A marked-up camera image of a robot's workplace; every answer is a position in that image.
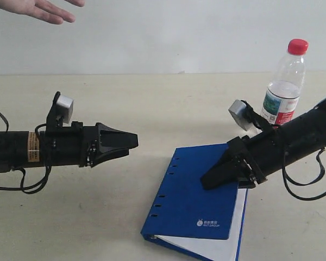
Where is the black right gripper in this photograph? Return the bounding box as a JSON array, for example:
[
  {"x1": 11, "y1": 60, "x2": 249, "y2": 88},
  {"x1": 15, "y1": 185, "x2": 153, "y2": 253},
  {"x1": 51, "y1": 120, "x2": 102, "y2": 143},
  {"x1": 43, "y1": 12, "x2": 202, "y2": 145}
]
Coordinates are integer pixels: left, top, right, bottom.
[{"x1": 200, "y1": 127, "x2": 284, "y2": 190}]

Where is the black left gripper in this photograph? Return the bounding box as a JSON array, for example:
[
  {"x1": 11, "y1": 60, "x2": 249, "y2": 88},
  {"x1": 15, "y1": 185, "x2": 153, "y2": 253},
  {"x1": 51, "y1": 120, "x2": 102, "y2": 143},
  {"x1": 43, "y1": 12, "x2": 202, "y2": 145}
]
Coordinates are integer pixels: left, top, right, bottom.
[{"x1": 40, "y1": 121, "x2": 139, "y2": 167}]

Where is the blue ring binder notebook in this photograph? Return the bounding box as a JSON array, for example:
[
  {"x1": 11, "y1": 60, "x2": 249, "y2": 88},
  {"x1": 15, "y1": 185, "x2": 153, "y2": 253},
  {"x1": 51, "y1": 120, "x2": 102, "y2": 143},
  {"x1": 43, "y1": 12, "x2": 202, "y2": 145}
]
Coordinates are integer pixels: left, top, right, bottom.
[{"x1": 141, "y1": 144, "x2": 247, "y2": 260}]

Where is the clear water bottle red cap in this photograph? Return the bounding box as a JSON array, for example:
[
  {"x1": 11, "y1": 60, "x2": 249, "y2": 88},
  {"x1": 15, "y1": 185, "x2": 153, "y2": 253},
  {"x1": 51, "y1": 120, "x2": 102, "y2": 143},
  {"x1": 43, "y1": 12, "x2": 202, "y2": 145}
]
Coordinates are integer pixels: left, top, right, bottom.
[{"x1": 260, "y1": 39, "x2": 309, "y2": 125}]

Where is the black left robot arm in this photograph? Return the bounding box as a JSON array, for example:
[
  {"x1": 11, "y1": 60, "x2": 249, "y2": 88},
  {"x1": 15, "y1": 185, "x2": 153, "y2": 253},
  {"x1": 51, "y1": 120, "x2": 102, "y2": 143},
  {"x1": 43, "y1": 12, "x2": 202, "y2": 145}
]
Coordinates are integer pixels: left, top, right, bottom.
[{"x1": 0, "y1": 121, "x2": 139, "y2": 173}]

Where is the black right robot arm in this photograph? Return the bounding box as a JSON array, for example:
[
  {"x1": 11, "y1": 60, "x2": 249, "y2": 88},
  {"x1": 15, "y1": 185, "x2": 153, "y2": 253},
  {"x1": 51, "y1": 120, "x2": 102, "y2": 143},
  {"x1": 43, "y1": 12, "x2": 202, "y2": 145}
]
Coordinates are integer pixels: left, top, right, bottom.
[{"x1": 200, "y1": 98, "x2": 326, "y2": 190}]

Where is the person's bare hand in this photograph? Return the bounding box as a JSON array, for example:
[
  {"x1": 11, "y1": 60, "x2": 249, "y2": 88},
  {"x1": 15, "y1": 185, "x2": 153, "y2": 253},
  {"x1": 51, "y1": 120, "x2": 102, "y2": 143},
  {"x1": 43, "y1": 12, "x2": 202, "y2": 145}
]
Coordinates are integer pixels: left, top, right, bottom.
[{"x1": 0, "y1": 0, "x2": 76, "y2": 25}]

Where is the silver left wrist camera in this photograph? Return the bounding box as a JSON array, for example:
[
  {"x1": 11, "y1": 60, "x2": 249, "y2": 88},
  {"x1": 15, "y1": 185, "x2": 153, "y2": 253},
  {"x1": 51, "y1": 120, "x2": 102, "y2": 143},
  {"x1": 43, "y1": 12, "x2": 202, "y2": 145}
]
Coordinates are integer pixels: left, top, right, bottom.
[{"x1": 56, "y1": 95, "x2": 74, "y2": 124}]

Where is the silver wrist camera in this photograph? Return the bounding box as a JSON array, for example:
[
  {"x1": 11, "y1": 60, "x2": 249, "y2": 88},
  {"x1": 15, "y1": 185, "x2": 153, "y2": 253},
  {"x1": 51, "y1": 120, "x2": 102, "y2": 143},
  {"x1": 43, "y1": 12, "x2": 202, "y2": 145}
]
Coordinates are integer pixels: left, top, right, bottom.
[
  {"x1": 228, "y1": 100, "x2": 254, "y2": 131},
  {"x1": 56, "y1": 95, "x2": 74, "y2": 124}
]

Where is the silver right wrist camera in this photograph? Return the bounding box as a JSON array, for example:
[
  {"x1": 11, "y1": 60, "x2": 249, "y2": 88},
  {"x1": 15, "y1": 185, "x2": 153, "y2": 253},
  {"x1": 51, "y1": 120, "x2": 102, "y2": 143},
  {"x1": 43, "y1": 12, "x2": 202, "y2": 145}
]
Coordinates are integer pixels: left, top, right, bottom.
[{"x1": 228, "y1": 100, "x2": 254, "y2": 131}]

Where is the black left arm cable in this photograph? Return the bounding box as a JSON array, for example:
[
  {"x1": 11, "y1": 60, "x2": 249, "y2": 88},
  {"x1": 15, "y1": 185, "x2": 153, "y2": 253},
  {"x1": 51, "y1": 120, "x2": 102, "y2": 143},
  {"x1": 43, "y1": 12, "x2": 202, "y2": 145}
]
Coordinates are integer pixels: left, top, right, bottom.
[{"x1": 0, "y1": 107, "x2": 54, "y2": 194}]

